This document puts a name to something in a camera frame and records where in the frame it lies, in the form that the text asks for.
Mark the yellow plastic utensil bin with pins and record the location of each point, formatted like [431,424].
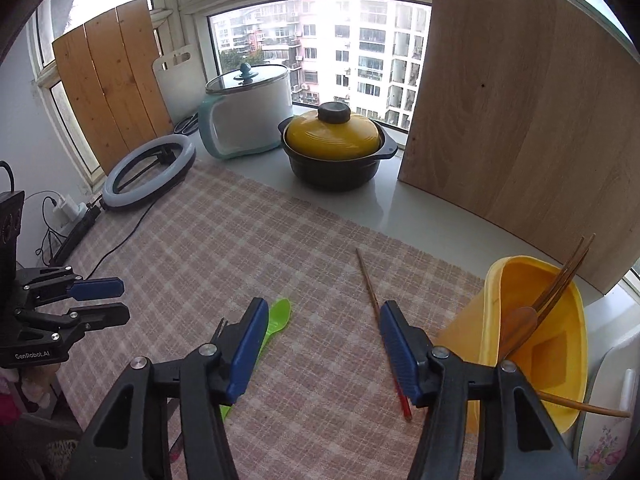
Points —
[555,358]

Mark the large light wood board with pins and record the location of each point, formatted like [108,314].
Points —
[528,116]

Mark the green plastic spoon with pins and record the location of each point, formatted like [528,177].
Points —
[279,314]

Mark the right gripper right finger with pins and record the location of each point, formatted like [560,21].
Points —
[407,348]

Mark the black pot yellow lid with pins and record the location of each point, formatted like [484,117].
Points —
[333,149]

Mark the wooden chopstick in bin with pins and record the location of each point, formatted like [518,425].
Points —
[565,274]
[542,315]

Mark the pink plastic spoon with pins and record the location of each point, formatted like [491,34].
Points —
[176,449]

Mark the pink plaid tablecloth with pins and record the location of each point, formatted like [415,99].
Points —
[320,404]

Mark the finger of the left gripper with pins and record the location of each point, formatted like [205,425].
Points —
[101,316]
[100,288]

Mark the white plastic cutting board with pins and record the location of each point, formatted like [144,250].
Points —
[181,79]

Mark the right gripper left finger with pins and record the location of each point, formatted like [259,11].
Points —
[239,345]

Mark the left hand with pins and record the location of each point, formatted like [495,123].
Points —
[35,382]

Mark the white ring light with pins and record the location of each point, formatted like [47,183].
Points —
[148,172]

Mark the orange pine wood board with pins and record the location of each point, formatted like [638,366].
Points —
[106,68]

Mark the white power adapter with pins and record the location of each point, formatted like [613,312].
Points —
[67,213]

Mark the window frame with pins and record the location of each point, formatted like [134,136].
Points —
[215,26]

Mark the white teal electric cooker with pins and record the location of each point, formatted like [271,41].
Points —
[242,110]

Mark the wooden stick lying in bin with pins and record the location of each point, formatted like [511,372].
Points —
[582,406]

